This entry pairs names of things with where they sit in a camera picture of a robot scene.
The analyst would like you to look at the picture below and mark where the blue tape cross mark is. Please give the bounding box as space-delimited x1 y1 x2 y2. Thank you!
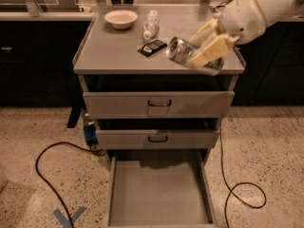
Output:
52 206 88 228

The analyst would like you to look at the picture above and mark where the grey drawer cabinet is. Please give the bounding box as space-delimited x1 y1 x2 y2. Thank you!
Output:
74 6 244 160

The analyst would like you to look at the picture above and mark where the grey bottom drawer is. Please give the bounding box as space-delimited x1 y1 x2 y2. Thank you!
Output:
104 158 218 228

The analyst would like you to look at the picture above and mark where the black cable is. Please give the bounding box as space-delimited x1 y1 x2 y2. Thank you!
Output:
34 142 106 228
218 123 268 228

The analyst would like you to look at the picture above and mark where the black cable on left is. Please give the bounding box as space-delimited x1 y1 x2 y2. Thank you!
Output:
34 142 106 228

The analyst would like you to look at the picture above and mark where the clear plastic water bottle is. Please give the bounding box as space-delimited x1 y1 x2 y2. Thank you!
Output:
142 10 160 40

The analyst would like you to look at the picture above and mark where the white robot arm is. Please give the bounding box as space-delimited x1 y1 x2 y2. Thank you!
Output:
186 0 303 68

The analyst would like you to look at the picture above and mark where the black cable on right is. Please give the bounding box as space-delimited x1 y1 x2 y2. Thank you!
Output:
218 123 268 228

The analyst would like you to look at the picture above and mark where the black snack packet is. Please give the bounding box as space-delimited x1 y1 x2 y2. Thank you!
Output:
138 39 167 57

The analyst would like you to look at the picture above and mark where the white bowl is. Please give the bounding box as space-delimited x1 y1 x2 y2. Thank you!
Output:
104 9 138 29

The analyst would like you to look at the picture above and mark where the grey top drawer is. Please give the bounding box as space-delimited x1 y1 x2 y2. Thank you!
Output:
83 91 235 119

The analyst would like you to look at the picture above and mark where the grey drawer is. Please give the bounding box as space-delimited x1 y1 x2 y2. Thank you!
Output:
104 158 218 228
96 130 219 150
83 91 235 119

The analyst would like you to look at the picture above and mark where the blue power adapter box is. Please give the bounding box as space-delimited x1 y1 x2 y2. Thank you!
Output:
84 122 98 145

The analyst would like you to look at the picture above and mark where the silver redbull can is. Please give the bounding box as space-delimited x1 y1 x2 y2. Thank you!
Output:
166 37 223 75

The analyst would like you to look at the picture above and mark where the grey middle drawer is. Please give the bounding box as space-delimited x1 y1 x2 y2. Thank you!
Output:
96 130 219 150

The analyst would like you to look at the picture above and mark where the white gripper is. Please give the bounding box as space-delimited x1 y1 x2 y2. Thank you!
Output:
189 0 266 68

